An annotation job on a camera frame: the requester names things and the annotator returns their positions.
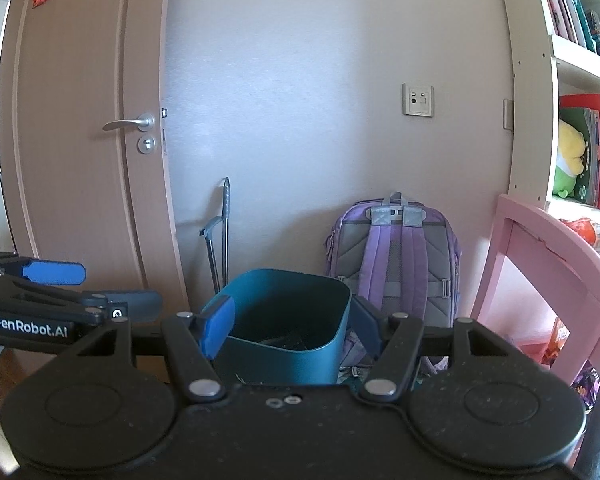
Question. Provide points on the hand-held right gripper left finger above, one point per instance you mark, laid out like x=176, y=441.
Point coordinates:
x=215, y=330

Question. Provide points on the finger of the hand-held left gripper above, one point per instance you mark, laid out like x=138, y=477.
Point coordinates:
x=140, y=305
x=55, y=272

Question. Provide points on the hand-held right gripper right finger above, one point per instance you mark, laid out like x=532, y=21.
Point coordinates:
x=367, y=327

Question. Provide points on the teal trash bin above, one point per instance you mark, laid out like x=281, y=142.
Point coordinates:
x=290, y=360

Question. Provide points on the purple backpack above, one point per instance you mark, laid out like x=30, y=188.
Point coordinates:
x=405, y=270

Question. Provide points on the light wooden door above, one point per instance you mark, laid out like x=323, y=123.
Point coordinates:
x=80, y=185

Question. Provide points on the silver door lock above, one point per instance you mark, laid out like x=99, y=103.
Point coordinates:
x=147, y=144

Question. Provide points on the orange snack packet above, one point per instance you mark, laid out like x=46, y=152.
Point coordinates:
x=557, y=340

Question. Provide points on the pink chair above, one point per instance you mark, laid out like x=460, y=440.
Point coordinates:
x=530, y=220

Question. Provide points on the purple printed bag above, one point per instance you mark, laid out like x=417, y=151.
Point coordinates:
x=587, y=385

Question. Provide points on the orange white toy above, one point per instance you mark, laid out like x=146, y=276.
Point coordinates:
x=585, y=230

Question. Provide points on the yellow green plush toy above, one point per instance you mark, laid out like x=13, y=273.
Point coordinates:
x=570, y=145

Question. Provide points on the white bookshelf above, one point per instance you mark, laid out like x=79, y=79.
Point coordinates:
x=525, y=60

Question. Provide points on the row of pink teal books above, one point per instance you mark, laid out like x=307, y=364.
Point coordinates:
x=565, y=10

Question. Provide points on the white wall socket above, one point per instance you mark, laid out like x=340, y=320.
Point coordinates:
x=417, y=100

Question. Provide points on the grey metal shelf bracket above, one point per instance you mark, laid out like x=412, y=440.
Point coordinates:
x=508, y=115

